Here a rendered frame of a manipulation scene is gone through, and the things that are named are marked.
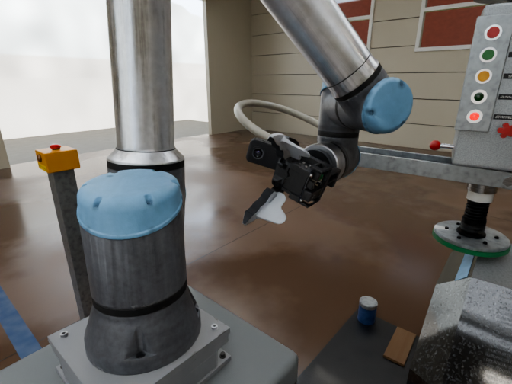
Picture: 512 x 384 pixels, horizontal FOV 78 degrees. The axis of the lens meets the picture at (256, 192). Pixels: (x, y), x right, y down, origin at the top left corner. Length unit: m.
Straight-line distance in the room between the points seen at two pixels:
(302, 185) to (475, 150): 0.65
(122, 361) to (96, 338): 0.05
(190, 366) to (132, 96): 0.47
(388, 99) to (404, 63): 6.99
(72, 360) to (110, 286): 0.16
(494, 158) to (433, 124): 6.33
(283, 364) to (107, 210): 0.42
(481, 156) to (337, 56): 0.65
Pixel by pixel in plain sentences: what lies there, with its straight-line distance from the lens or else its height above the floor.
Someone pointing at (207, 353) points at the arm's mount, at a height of 0.90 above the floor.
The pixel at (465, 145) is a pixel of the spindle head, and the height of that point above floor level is 1.17.
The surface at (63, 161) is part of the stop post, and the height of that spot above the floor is 1.04.
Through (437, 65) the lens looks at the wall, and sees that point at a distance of 7.39.
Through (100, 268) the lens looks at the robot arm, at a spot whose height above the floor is 1.09.
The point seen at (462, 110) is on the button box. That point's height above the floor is 1.26.
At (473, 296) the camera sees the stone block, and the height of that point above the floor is 0.77.
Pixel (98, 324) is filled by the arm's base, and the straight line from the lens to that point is 0.57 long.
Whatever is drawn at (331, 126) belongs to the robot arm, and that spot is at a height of 1.25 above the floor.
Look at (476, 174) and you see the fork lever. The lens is 1.16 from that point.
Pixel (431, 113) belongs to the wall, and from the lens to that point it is 7.41.
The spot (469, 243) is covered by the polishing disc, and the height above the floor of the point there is 0.86.
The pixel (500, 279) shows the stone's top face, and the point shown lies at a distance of 1.18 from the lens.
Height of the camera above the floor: 1.34
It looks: 19 degrees down
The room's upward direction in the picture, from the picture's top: straight up
